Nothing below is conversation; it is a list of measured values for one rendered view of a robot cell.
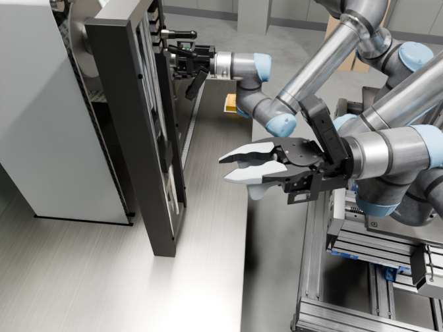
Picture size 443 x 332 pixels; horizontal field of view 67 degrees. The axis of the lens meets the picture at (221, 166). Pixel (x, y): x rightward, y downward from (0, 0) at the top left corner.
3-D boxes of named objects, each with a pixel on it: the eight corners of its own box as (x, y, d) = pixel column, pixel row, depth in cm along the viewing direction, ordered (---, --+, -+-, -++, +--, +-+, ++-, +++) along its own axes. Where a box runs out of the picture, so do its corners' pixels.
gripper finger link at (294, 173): (265, 190, 48) (319, 175, 50) (266, 182, 47) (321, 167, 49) (252, 170, 51) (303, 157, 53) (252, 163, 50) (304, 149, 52)
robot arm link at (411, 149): (436, 180, 57) (461, 143, 51) (376, 189, 56) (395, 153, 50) (410, 148, 63) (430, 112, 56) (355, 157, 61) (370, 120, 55)
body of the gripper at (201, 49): (175, 39, 94) (217, 41, 93) (177, 67, 101) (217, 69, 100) (169, 53, 89) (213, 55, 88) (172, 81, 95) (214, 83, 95)
